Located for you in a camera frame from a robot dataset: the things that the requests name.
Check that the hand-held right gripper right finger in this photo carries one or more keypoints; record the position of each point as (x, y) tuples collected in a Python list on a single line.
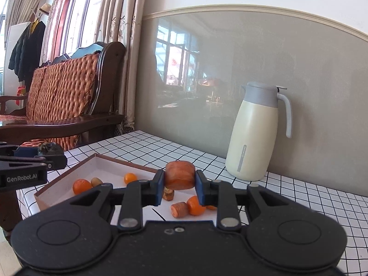
[(200, 189)]

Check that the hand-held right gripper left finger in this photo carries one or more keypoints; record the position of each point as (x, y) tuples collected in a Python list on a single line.
[(159, 189)]

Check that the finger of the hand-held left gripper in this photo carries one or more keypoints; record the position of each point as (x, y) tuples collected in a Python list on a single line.
[(26, 151), (56, 162)]

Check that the brownish carrot piece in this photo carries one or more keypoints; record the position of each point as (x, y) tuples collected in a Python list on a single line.
[(168, 194)]

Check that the dark mangosteen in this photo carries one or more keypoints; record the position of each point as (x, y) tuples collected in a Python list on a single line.
[(50, 148)]

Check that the large orange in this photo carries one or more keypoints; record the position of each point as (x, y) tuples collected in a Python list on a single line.
[(212, 207)]

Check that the orange carrot piece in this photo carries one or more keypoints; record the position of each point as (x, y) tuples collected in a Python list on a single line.
[(179, 175), (178, 209)]

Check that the tan longan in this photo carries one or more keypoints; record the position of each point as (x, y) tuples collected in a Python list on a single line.
[(96, 181)]

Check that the brown cardboard box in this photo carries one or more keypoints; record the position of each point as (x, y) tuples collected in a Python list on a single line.
[(115, 169)]

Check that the wooden sofa with orange cushions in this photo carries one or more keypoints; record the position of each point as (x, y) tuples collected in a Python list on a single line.
[(63, 92)]

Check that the cream thermos jug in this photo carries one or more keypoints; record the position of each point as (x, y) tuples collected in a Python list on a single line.
[(253, 138)]

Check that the black jacket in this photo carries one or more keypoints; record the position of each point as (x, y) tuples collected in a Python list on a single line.
[(27, 51)]

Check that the white checked tablecloth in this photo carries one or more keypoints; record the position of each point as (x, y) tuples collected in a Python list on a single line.
[(302, 201)]

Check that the straw hat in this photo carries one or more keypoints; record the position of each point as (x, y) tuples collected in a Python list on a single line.
[(44, 8)]

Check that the window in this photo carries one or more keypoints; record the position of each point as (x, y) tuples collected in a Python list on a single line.
[(76, 14)]

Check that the beige curtain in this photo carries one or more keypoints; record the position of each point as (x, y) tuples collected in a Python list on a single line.
[(120, 20)]

